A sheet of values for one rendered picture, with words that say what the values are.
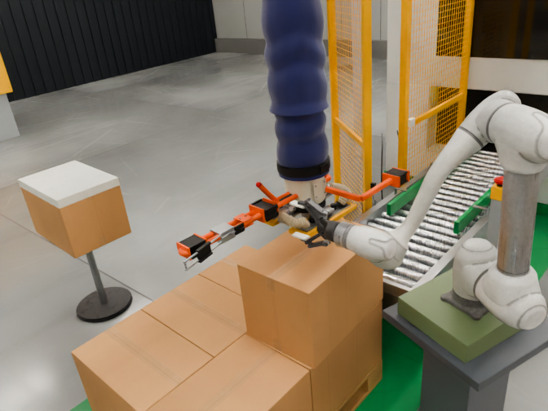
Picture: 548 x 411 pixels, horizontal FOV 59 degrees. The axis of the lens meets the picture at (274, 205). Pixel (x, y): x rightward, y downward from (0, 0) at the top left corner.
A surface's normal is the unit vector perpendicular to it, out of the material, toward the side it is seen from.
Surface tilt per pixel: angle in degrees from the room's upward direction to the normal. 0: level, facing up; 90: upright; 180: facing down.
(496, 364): 0
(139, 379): 0
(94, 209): 90
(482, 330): 2
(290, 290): 90
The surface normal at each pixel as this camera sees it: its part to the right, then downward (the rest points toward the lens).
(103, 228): 0.72, 0.24
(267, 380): -0.09, -0.90
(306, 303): -0.64, 0.39
